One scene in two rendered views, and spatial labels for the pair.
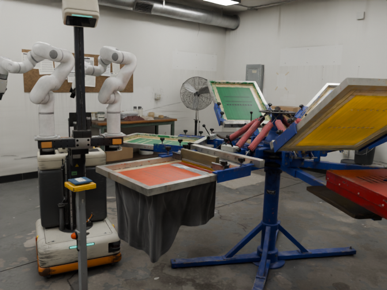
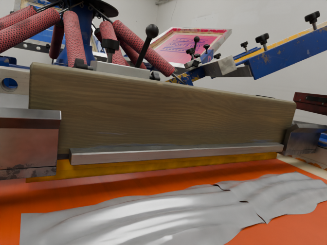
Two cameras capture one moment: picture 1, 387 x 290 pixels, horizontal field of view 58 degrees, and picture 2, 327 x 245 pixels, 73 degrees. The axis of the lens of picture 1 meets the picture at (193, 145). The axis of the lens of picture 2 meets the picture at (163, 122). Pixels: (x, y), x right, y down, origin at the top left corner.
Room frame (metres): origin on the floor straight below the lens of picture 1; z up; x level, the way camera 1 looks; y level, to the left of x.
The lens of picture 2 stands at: (2.28, 0.23, 1.06)
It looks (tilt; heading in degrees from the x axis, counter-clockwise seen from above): 11 degrees down; 279
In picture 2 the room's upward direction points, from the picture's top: 9 degrees clockwise
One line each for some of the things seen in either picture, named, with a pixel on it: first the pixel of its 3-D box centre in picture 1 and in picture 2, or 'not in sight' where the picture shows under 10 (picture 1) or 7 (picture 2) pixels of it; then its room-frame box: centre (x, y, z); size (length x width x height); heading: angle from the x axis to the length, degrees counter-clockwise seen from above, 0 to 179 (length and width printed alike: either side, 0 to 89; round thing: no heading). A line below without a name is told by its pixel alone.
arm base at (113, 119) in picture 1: (113, 123); not in sight; (2.47, 0.58, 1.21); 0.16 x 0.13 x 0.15; 26
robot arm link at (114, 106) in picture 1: (112, 101); not in sight; (2.45, 0.58, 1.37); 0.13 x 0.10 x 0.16; 149
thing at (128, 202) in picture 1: (134, 215); not in sight; (1.94, 0.34, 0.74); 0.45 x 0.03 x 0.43; 41
